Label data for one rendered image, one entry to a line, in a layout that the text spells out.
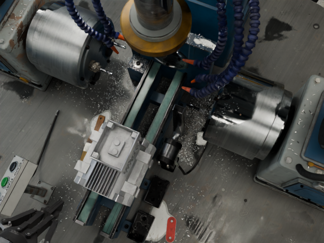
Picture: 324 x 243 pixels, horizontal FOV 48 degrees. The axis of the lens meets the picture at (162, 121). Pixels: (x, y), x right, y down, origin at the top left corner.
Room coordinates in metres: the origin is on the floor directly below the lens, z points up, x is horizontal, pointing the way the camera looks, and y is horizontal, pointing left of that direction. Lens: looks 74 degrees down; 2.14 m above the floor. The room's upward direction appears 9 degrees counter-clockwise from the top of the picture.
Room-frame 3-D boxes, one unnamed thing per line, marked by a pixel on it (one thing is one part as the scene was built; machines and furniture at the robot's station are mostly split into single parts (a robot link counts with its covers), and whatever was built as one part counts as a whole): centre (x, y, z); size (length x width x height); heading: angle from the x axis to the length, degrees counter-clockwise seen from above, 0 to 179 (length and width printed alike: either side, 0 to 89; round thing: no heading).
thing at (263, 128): (0.28, -0.28, 1.04); 0.41 x 0.25 x 0.25; 58
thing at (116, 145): (0.23, 0.14, 1.11); 0.12 x 0.11 x 0.07; 148
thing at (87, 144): (0.34, 0.27, 0.80); 0.21 x 0.05 x 0.01; 155
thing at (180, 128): (0.28, -0.05, 1.12); 0.04 x 0.03 x 0.26; 148
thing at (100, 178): (0.20, 0.16, 1.01); 0.20 x 0.19 x 0.19; 148
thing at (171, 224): (-0.02, 0.03, 0.81); 0.09 x 0.03 x 0.02; 165
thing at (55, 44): (0.65, 0.30, 1.04); 0.37 x 0.25 x 0.25; 58
